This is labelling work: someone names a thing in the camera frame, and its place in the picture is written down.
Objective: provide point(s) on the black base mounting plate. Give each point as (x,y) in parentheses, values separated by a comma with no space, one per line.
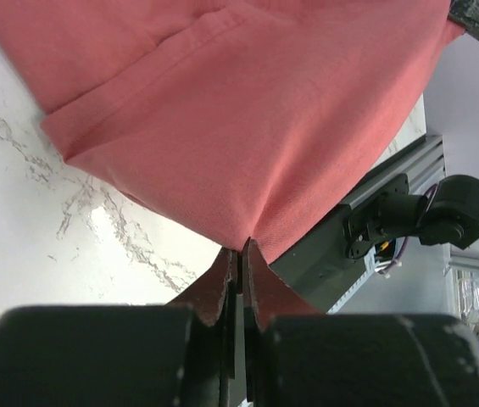
(330,257)

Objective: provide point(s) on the pink t-shirt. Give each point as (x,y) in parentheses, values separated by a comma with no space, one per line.
(236,119)

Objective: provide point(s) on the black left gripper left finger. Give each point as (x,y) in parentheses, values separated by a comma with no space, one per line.
(202,347)

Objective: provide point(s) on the white slotted cable duct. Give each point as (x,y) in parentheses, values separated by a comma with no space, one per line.
(370,269)

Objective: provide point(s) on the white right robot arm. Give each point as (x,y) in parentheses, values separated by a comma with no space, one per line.
(386,210)

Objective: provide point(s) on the aluminium front rail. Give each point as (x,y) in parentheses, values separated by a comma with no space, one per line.
(422,162)

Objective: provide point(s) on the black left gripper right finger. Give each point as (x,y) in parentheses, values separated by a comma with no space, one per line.
(267,300)

